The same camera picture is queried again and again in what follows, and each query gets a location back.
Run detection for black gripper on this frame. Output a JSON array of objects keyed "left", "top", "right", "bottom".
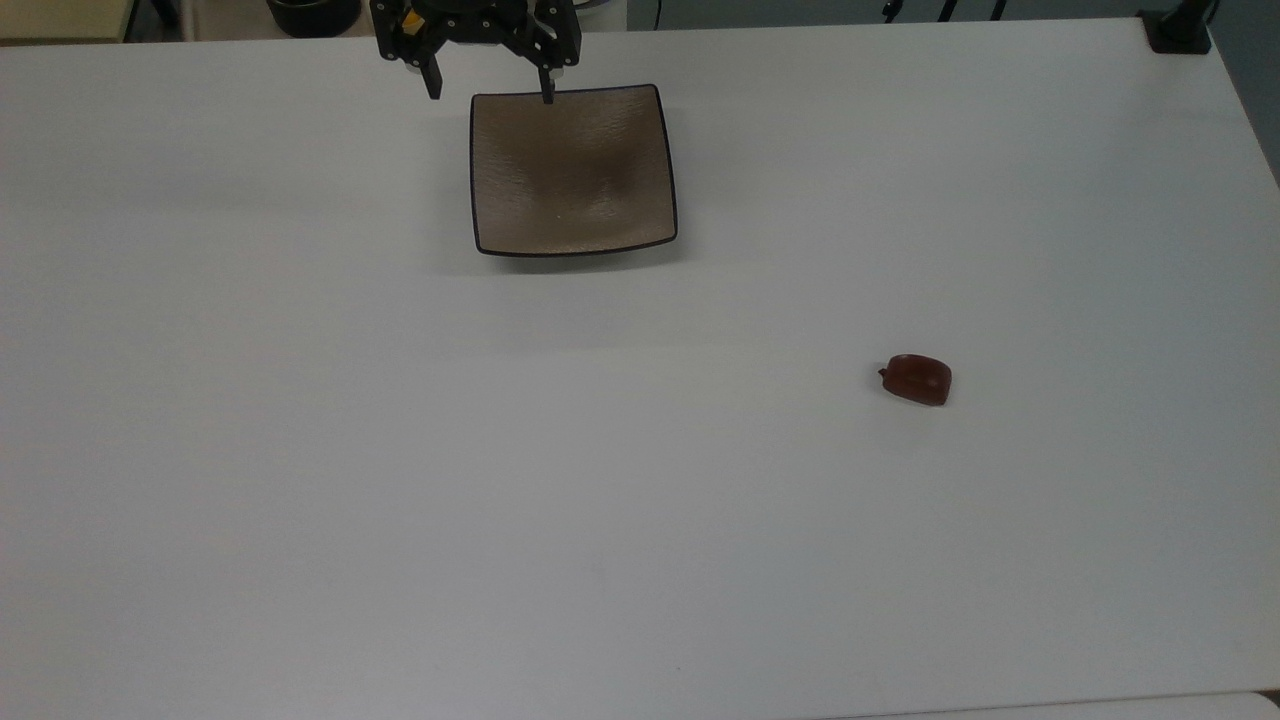
[{"left": 370, "top": 0, "right": 582, "bottom": 105}]

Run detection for small round reddish-brown food item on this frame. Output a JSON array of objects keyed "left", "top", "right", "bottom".
[{"left": 878, "top": 354, "right": 953, "bottom": 407}]

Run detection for square brown ceramic plate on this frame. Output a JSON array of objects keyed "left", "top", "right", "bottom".
[{"left": 469, "top": 84, "right": 679, "bottom": 258}]

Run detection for black round bowl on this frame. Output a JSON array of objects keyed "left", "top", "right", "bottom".
[{"left": 266, "top": 0, "right": 362, "bottom": 39}]

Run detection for beige box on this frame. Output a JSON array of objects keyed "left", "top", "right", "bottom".
[{"left": 0, "top": 0, "right": 138, "bottom": 42}]

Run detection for black tripod legs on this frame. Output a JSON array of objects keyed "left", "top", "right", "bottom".
[{"left": 880, "top": 0, "right": 1009, "bottom": 23}]

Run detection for black table clamp mount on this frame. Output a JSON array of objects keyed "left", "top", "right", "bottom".
[{"left": 1139, "top": 0, "right": 1220, "bottom": 55}]

